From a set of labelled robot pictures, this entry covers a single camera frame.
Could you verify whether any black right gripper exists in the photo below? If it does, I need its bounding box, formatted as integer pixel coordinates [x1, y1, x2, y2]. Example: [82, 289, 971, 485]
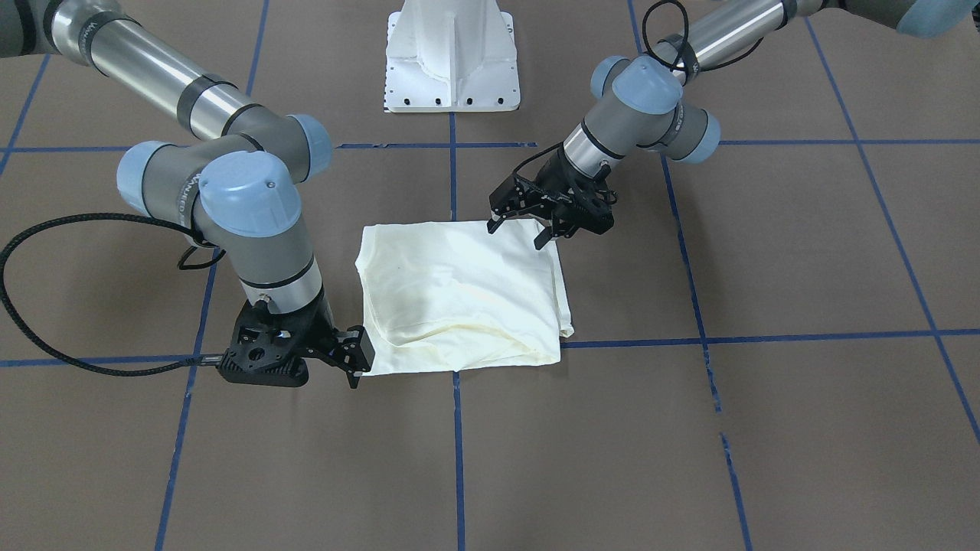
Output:
[217, 300, 374, 390]

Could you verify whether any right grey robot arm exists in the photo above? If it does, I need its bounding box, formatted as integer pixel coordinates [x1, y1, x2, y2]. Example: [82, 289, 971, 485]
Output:
[2, 1, 372, 388]

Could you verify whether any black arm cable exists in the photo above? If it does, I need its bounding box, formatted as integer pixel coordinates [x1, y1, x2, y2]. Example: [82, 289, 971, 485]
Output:
[511, 0, 766, 181]
[0, 212, 230, 377]

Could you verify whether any cream long-sleeve cat shirt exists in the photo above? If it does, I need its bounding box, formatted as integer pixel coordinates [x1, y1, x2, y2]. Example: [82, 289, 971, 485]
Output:
[354, 219, 574, 376]

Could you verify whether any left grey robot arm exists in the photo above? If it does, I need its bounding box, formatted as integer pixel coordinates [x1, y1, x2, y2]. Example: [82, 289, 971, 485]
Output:
[487, 1, 975, 249]

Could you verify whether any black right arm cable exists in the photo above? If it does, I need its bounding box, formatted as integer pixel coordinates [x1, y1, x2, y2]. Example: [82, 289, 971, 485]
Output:
[0, 212, 230, 377]

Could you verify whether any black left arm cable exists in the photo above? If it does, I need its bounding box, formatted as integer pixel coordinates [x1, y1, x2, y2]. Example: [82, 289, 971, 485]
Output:
[511, 0, 766, 181]

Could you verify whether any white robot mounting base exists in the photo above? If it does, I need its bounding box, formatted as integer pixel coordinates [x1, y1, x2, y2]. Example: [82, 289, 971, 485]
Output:
[383, 1, 521, 114]

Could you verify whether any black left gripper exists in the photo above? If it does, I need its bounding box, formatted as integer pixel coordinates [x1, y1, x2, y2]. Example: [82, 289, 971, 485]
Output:
[487, 147, 617, 250]

